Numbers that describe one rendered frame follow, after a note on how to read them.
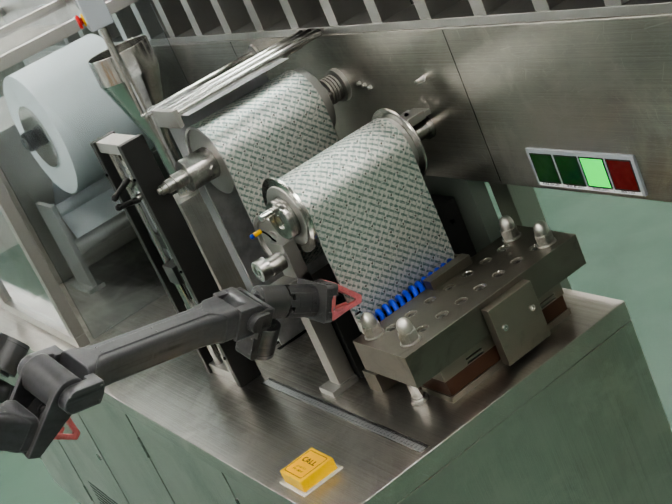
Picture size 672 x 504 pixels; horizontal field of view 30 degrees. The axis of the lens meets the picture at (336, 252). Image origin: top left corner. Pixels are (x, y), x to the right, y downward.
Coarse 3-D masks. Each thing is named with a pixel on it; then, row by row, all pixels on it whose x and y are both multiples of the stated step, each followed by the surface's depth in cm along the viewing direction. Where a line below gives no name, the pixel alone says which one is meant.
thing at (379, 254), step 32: (416, 192) 223; (352, 224) 217; (384, 224) 221; (416, 224) 224; (352, 256) 218; (384, 256) 221; (416, 256) 225; (448, 256) 229; (352, 288) 219; (384, 288) 222
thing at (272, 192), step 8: (392, 120) 224; (400, 128) 223; (408, 136) 222; (416, 152) 223; (416, 160) 224; (272, 192) 217; (280, 192) 214; (288, 200) 213; (296, 208) 212; (304, 224) 213; (304, 232) 215; (296, 240) 220; (304, 240) 217
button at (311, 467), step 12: (300, 456) 209; (312, 456) 208; (324, 456) 206; (288, 468) 207; (300, 468) 206; (312, 468) 204; (324, 468) 204; (336, 468) 205; (288, 480) 207; (300, 480) 202; (312, 480) 203
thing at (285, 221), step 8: (272, 200) 216; (280, 200) 215; (272, 208) 216; (280, 208) 214; (288, 208) 214; (272, 216) 218; (280, 216) 215; (288, 216) 214; (296, 216) 214; (272, 224) 220; (280, 224) 217; (288, 224) 214; (296, 224) 214; (280, 232) 219; (288, 232) 216; (296, 232) 216
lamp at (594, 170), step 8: (584, 160) 198; (592, 160) 196; (600, 160) 194; (584, 168) 199; (592, 168) 197; (600, 168) 195; (592, 176) 198; (600, 176) 196; (592, 184) 199; (600, 184) 198; (608, 184) 196
